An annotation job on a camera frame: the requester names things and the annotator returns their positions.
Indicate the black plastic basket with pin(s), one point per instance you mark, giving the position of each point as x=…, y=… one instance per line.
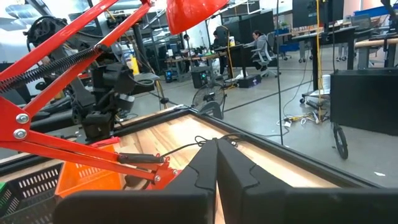
x=31, y=193

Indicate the green plastic basket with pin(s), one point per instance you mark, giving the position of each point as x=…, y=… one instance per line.
x=2, y=189

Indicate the black equipment box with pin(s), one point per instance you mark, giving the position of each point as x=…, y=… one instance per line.
x=248, y=81

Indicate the black computer tower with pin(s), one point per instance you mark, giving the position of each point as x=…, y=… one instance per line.
x=199, y=77

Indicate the black aluminium table frame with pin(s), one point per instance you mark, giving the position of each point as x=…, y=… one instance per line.
x=295, y=156

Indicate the black floor fan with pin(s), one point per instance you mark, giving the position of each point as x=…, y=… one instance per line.
x=209, y=95

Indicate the red desk lamp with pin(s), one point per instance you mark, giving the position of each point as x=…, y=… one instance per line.
x=9, y=124

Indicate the orange plastic basket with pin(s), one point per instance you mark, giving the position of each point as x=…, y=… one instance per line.
x=90, y=177

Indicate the red highlighter marker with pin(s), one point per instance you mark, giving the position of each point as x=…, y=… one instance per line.
x=104, y=142

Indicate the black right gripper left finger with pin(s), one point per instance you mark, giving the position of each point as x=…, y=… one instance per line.
x=140, y=208

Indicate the black cabinet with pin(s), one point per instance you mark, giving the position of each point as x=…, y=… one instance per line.
x=363, y=99

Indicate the black monitor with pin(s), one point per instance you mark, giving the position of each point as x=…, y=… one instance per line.
x=317, y=12

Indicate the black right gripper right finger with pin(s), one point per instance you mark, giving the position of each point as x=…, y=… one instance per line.
x=295, y=208

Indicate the white office chair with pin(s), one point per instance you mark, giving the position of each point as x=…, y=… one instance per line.
x=268, y=60

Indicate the black table clamp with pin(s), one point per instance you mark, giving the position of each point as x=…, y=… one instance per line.
x=211, y=112

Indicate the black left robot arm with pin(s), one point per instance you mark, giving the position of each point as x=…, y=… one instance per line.
x=105, y=77

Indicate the person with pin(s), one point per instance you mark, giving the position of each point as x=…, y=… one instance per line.
x=261, y=43
x=220, y=37

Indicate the black desk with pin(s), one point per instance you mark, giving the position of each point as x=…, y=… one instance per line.
x=335, y=34

